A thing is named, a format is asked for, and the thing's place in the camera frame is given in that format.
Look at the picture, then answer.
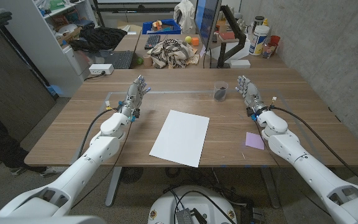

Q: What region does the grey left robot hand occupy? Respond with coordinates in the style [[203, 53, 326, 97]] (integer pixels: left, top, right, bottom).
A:
[[119, 74, 152, 118]]

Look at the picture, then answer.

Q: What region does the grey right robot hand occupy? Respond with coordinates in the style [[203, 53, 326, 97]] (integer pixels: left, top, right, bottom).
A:
[[234, 75, 270, 118]]

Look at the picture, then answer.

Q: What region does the clear plastic cup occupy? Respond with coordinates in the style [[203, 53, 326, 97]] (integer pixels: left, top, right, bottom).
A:
[[213, 80, 229, 103]]

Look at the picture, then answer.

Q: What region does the purple sticky note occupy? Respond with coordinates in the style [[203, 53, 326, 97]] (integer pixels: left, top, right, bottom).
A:
[[245, 131, 265, 151]]

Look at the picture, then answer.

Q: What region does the red cup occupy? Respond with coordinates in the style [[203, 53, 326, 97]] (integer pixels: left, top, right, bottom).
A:
[[269, 35, 282, 52]]

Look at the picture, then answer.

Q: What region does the white flat box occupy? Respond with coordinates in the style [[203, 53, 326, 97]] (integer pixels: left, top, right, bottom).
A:
[[229, 59, 251, 69]]

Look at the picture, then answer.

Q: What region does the dark laptop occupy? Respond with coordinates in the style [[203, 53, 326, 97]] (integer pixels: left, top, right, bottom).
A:
[[99, 50, 135, 70]]

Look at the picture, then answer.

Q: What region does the white power strip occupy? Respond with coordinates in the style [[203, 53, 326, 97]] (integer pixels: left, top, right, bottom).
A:
[[88, 63, 115, 76]]

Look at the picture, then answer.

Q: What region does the clear glass jar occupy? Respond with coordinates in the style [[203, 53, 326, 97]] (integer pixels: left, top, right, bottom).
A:
[[262, 42, 275, 59]]

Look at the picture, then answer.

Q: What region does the white wipes canister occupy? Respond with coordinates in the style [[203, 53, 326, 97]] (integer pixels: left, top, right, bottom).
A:
[[249, 25, 270, 57]]

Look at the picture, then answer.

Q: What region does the beige black patterned cloth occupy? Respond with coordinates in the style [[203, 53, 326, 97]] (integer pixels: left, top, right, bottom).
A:
[[150, 39, 200, 69]]

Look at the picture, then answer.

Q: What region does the black keyboard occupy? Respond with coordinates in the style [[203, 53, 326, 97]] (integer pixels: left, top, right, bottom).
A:
[[144, 34, 162, 50]]

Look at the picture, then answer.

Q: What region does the white paper sheet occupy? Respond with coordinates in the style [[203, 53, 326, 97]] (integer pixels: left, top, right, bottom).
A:
[[149, 109, 211, 169]]

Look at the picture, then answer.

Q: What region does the red book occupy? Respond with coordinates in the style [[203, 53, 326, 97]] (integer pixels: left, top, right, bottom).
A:
[[218, 31, 236, 43]]

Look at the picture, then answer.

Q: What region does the black cloth pile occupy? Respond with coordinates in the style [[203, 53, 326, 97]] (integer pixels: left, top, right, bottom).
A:
[[69, 26, 129, 53]]

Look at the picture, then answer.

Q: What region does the bottle with black lid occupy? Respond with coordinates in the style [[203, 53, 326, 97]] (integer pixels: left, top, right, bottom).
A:
[[253, 16, 265, 32]]

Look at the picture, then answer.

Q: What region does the round black floor fan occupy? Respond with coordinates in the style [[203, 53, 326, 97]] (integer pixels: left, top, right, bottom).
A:
[[119, 167, 144, 184]]

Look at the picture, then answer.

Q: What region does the blue plastic bin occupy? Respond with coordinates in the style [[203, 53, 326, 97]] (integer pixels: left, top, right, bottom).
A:
[[141, 19, 182, 35]]

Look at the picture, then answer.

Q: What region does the computer monitor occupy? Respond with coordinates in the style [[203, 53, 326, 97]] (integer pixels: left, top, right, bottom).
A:
[[194, 0, 223, 50]]

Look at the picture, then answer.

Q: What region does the grey table leg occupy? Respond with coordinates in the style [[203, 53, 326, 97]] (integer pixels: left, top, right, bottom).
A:
[[259, 167, 281, 209], [104, 167, 123, 207]]

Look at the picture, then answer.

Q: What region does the white garment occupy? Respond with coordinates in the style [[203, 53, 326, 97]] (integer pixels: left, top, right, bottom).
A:
[[173, 0, 196, 34]]

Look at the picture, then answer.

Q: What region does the white shelf unit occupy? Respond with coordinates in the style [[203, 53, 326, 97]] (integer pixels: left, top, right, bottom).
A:
[[0, 0, 99, 98]]

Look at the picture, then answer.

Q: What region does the white robot torso base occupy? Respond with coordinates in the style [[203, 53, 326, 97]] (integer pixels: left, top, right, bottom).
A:
[[147, 185, 238, 224]]

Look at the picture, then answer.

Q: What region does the dark wooden partition panel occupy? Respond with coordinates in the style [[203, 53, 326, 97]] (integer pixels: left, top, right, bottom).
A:
[[0, 27, 58, 142]]

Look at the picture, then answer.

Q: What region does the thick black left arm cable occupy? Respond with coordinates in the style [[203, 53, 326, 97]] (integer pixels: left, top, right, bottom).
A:
[[78, 107, 121, 159]]

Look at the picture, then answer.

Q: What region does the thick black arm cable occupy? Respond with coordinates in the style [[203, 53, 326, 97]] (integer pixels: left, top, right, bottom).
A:
[[78, 107, 121, 159], [268, 105, 358, 190]]

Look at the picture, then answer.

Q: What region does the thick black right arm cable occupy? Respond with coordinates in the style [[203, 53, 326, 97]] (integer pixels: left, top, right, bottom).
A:
[[268, 105, 358, 190]]

